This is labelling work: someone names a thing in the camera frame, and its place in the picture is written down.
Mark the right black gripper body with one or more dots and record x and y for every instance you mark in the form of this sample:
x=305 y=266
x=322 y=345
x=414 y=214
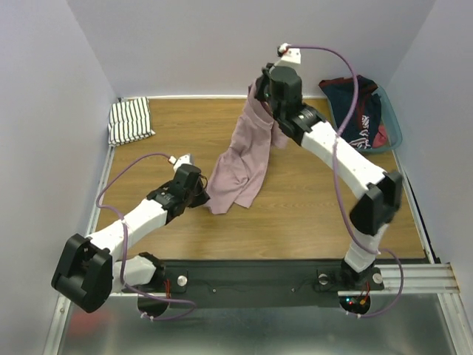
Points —
x=262 y=89

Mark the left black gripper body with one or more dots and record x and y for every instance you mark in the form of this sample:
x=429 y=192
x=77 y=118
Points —
x=189 y=197

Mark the pink tank top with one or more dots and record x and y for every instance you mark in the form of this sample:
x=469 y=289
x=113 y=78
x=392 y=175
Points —
x=239 y=172

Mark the black white striped tank top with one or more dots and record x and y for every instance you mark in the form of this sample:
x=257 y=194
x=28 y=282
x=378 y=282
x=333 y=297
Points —
x=129 y=121

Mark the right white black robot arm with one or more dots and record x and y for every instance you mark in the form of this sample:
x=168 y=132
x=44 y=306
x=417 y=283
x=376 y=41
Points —
x=378 y=192

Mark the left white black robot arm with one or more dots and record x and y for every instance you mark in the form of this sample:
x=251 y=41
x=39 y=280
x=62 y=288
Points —
x=93 y=267

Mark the dark navy maroon garment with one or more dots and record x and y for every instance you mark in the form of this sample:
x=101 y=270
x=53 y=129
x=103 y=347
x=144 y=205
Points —
x=363 y=126

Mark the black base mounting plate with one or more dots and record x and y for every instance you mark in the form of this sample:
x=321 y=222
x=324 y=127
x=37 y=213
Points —
x=263 y=283

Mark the red garment in basket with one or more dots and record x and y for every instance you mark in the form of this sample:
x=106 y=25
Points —
x=381 y=138

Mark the teal plastic basket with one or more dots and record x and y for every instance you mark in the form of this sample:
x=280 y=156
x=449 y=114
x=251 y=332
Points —
x=389 y=120

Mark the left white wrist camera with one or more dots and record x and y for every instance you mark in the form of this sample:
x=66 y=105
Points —
x=178 y=162

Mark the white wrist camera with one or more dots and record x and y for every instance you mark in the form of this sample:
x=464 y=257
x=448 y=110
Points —
x=178 y=162
x=288 y=56

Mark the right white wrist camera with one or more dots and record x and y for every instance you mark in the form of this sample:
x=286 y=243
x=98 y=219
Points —
x=288 y=56

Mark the left aluminium frame rail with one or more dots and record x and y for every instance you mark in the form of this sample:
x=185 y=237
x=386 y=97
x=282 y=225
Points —
x=59 y=318

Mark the aluminium frame rail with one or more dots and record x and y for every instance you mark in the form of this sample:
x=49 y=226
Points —
x=409 y=278
x=451 y=305
x=59 y=318

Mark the front aluminium frame rail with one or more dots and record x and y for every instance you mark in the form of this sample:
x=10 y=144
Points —
x=409 y=278

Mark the right aluminium frame rail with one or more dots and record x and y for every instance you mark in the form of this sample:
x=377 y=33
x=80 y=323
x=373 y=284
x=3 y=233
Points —
x=451 y=305

